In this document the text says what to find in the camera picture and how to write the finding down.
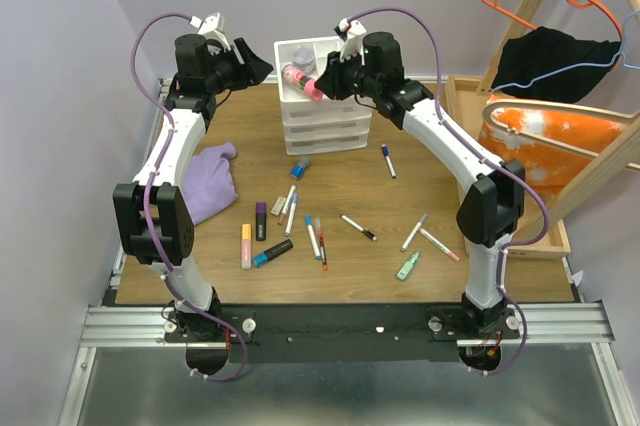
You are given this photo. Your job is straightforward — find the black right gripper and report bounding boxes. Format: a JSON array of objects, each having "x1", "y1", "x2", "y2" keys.
[{"x1": 312, "y1": 46, "x2": 379, "y2": 101}]

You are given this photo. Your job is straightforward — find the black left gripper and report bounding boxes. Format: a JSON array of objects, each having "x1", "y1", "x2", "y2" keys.
[{"x1": 204, "y1": 37, "x2": 273, "y2": 94}]

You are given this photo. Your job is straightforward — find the pink cap pencil tube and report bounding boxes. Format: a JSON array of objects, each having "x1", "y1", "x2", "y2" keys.
[{"x1": 281, "y1": 64, "x2": 323, "y2": 101}]

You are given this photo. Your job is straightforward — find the white plastic drawer organizer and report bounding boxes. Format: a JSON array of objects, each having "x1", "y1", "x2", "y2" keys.
[{"x1": 274, "y1": 36, "x2": 372, "y2": 156}]

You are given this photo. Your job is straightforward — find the black cap white marker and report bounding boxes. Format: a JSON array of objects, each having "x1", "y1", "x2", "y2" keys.
[{"x1": 340, "y1": 214, "x2": 377, "y2": 241}]

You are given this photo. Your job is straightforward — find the clear jar of paperclips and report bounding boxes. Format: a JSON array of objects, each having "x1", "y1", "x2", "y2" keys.
[{"x1": 291, "y1": 45, "x2": 316, "y2": 75}]

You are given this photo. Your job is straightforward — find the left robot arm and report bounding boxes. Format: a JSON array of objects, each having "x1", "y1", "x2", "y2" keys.
[{"x1": 113, "y1": 34, "x2": 273, "y2": 341}]

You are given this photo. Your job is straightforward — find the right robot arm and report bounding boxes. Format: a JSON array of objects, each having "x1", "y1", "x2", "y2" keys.
[{"x1": 316, "y1": 32, "x2": 524, "y2": 338}]

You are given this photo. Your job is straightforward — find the blue cap white marker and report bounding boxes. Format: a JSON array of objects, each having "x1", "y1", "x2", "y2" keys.
[{"x1": 381, "y1": 144, "x2": 397, "y2": 179}]

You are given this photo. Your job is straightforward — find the purple cloth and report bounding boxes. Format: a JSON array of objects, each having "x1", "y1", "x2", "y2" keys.
[{"x1": 181, "y1": 142, "x2": 238, "y2": 225}]

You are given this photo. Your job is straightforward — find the light blue white pen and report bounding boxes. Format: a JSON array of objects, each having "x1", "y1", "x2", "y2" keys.
[{"x1": 284, "y1": 193, "x2": 298, "y2": 237}]

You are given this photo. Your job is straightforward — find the blue cap white pen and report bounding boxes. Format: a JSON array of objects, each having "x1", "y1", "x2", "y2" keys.
[{"x1": 304, "y1": 214, "x2": 321, "y2": 260}]

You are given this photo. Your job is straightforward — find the purple black highlighter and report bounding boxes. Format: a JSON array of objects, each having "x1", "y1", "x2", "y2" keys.
[{"x1": 255, "y1": 201, "x2": 267, "y2": 241}]

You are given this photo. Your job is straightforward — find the salmon tip white pen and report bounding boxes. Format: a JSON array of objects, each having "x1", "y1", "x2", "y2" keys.
[{"x1": 278, "y1": 185, "x2": 297, "y2": 225}]

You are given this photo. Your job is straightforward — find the orange red pen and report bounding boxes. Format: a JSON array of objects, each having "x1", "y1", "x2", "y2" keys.
[{"x1": 314, "y1": 217, "x2": 328, "y2": 272}]

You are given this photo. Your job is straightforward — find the grey white marker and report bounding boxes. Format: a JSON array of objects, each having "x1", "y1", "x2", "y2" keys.
[{"x1": 400, "y1": 214, "x2": 428, "y2": 252}]

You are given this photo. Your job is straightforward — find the orange pink highlighter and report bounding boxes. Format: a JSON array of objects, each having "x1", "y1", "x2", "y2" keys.
[{"x1": 241, "y1": 223, "x2": 252, "y2": 270}]

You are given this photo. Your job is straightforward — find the blue black highlighter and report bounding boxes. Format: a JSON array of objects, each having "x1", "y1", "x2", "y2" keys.
[{"x1": 252, "y1": 239, "x2": 293, "y2": 268}]

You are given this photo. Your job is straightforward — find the pink white marker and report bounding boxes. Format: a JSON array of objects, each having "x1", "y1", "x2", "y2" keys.
[{"x1": 419, "y1": 228, "x2": 460, "y2": 262}]

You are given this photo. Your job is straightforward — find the green stapler remover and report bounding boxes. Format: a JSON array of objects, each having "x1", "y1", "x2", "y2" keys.
[{"x1": 396, "y1": 251, "x2": 421, "y2": 281}]

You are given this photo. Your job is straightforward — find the black garment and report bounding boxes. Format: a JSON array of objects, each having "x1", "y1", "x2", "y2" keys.
[{"x1": 492, "y1": 25, "x2": 624, "y2": 105}]

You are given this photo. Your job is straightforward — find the orange white tie-dye garment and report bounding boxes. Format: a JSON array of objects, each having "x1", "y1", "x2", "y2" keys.
[{"x1": 478, "y1": 94, "x2": 639, "y2": 194}]

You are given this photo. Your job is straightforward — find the wooden hanger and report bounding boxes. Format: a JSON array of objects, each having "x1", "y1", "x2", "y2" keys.
[{"x1": 482, "y1": 96, "x2": 639, "y2": 160}]

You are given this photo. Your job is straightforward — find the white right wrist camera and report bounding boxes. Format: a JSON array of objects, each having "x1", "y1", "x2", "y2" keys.
[{"x1": 334, "y1": 18, "x2": 367, "y2": 62}]

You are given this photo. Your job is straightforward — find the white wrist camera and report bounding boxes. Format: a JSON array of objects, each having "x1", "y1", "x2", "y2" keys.
[
  {"x1": 189, "y1": 12, "x2": 231, "y2": 50},
  {"x1": 334, "y1": 18, "x2": 367, "y2": 62}
]

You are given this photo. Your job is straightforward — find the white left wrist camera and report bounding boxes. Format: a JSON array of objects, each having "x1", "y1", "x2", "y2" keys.
[{"x1": 189, "y1": 12, "x2": 231, "y2": 50}]

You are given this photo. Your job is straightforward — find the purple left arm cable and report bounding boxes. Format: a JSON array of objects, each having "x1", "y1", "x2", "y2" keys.
[{"x1": 129, "y1": 13, "x2": 249, "y2": 382}]

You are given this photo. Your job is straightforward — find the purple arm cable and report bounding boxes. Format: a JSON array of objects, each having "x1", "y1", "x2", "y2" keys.
[
  {"x1": 129, "y1": 13, "x2": 249, "y2": 382},
  {"x1": 349, "y1": 7, "x2": 552, "y2": 377}
]

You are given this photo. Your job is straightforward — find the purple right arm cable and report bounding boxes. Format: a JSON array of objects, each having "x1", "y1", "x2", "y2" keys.
[{"x1": 349, "y1": 7, "x2": 552, "y2": 377}]

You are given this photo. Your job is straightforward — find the light blue wire hanger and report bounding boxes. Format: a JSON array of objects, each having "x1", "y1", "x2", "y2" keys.
[{"x1": 496, "y1": 8, "x2": 640, "y2": 91}]

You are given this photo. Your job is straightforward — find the wooden clothes rack frame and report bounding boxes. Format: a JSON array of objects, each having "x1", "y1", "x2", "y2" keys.
[{"x1": 478, "y1": 0, "x2": 639, "y2": 238}]

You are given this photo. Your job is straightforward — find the aluminium frame rail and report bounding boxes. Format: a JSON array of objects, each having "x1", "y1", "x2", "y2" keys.
[{"x1": 59, "y1": 302, "x2": 639, "y2": 425}]

